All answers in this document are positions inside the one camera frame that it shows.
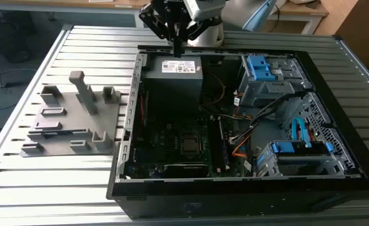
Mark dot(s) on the grey metal disk bay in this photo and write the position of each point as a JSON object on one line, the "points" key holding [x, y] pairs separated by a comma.
{"points": [[304, 164]]}

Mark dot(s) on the black graphics card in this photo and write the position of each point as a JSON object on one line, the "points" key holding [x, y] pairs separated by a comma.
{"points": [[187, 170]]}

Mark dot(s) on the green motherboard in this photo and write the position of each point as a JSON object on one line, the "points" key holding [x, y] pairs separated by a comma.
{"points": [[159, 141]]}

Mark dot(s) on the grey parts rack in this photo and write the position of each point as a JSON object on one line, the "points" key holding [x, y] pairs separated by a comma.
{"points": [[71, 113]]}

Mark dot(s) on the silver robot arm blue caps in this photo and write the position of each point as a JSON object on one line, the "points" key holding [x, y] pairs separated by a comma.
{"points": [[207, 37]]}

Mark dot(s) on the silver CPU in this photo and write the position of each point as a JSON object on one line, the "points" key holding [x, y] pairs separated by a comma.
{"points": [[190, 144]]}

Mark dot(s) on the grey metal drive cage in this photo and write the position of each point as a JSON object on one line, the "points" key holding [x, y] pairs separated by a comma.
{"points": [[266, 91]]}

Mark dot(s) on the grey power supply unit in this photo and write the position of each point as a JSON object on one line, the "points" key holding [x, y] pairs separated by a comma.
{"points": [[174, 87]]}

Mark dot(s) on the wooden desk white frame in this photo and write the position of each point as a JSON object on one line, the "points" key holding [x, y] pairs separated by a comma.
{"points": [[62, 2], [300, 9]]}

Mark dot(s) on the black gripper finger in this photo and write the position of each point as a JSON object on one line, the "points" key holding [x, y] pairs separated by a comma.
{"points": [[199, 28], [154, 23]]}

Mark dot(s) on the black PC case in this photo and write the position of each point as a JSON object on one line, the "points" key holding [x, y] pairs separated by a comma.
{"points": [[234, 202]]}

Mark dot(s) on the brown wooden cabinet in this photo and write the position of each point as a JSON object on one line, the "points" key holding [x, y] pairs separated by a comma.
{"points": [[360, 28]]}

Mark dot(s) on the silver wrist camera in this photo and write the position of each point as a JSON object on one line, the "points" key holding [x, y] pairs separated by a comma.
{"points": [[203, 9]]}

